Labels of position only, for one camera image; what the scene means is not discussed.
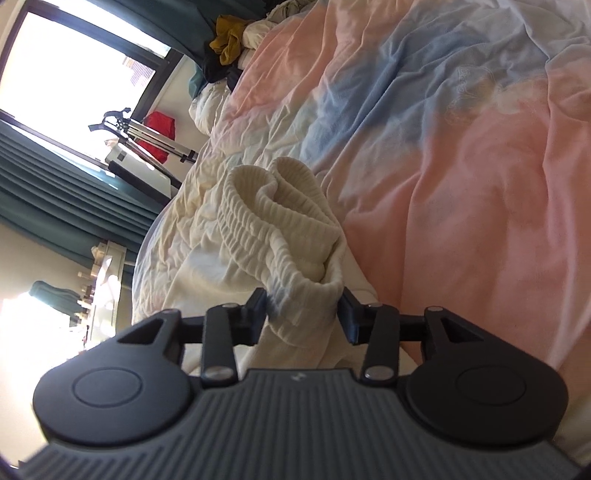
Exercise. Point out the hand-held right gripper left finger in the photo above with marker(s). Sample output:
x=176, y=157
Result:
x=256, y=321

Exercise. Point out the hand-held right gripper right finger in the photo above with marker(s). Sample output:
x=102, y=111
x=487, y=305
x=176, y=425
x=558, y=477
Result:
x=351, y=321

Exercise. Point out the cream pants with black stripe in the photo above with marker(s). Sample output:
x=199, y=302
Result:
x=277, y=230

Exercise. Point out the pile of clothes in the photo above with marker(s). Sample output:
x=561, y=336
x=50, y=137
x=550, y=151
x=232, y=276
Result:
x=210, y=106

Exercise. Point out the white dressing table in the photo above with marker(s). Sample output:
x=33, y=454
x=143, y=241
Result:
x=108, y=277

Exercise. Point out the pastel tie-dye bed sheet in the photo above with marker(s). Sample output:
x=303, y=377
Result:
x=461, y=161

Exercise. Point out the red cloth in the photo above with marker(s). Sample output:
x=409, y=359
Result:
x=159, y=131

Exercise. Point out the garment steamer stand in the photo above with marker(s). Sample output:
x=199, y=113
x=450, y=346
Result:
x=138, y=134

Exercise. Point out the teal curtain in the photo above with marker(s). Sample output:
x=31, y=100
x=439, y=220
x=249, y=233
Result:
x=184, y=18
x=69, y=184

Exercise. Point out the black garment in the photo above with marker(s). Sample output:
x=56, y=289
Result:
x=219, y=69

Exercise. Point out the mustard yellow garment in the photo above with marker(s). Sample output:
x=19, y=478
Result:
x=228, y=39

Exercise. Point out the black framed window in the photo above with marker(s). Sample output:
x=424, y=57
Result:
x=69, y=69

